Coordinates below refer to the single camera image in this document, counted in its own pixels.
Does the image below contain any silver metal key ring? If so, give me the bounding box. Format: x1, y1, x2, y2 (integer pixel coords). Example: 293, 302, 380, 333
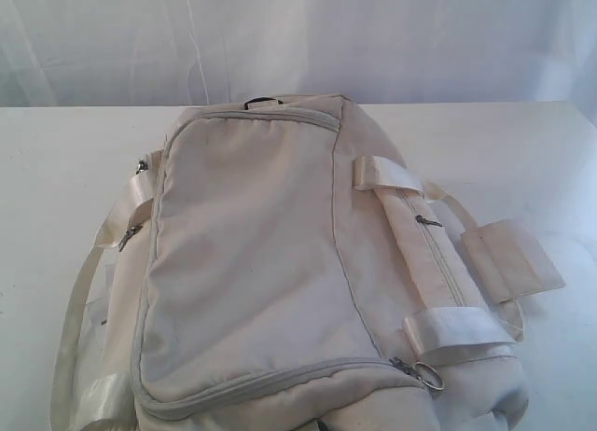
413, 362, 444, 395

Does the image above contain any white backdrop curtain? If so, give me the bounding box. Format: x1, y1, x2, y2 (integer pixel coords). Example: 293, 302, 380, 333
1, 0, 596, 110

